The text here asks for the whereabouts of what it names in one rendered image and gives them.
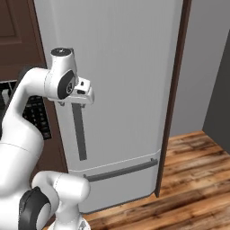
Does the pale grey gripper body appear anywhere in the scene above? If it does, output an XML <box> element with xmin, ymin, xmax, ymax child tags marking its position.
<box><xmin>47</xmin><ymin>86</ymin><xmax>95</xmax><ymax>106</ymax></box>

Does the grey fridge door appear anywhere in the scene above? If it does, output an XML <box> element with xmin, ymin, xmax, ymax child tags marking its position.
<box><xmin>33</xmin><ymin>0</ymin><xmax>184</xmax><ymax>173</ymax></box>

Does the brown wooden fridge side panel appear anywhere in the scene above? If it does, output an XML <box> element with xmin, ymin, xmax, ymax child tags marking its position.
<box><xmin>154</xmin><ymin>0</ymin><xmax>193</xmax><ymax>199</ymax></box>

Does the grey fridge freezer drawer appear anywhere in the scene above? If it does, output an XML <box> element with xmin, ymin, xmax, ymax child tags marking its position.
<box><xmin>67</xmin><ymin>151</ymin><xmax>160</xmax><ymax>215</ymax></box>

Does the brown wooden cupboard run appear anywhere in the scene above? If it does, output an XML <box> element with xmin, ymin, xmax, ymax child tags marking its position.
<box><xmin>0</xmin><ymin>0</ymin><xmax>69</xmax><ymax>192</ymax></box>

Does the dark grey fridge door handle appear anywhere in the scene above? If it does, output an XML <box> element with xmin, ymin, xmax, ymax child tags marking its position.
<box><xmin>71</xmin><ymin>102</ymin><xmax>88</xmax><ymax>162</ymax></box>

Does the dark grey freezer drawer handle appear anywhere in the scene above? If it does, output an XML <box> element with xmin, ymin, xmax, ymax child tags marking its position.
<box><xmin>83</xmin><ymin>157</ymin><xmax>159</xmax><ymax>183</ymax></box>

